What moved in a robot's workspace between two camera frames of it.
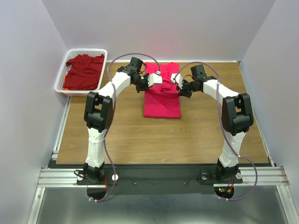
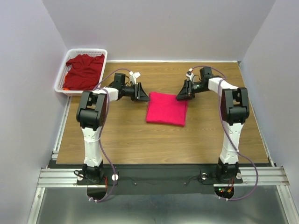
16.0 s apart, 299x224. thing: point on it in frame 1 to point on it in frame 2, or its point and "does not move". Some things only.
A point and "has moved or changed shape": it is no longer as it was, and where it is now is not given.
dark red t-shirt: (85, 73) does not move
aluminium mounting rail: (67, 178) does not move
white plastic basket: (64, 70) does not move
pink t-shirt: (162, 100) has moved or changed shape
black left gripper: (145, 87) to (139, 94)
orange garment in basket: (65, 88) does not move
